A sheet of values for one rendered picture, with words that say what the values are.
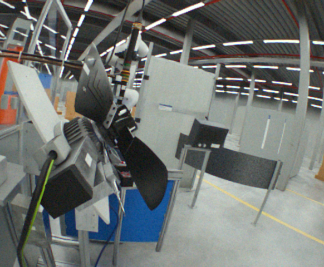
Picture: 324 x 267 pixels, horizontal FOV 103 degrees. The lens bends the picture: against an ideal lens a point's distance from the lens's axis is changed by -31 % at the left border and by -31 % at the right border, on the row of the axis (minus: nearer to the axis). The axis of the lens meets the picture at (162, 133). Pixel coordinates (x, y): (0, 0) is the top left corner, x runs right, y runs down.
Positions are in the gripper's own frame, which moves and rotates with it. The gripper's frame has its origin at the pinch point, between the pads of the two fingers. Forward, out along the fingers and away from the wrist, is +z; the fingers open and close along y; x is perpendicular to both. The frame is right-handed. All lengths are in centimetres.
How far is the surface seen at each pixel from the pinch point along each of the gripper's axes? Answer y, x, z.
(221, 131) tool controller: -77, -29, -29
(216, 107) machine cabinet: -581, 47, -825
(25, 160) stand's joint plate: 35, -49, 18
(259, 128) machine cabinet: -502, -15, -388
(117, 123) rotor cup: 0.1, -30.0, 15.1
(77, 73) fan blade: 20.2, -13.2, 4.6
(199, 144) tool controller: -61, -42, -31
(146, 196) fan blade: -12, -50, 30
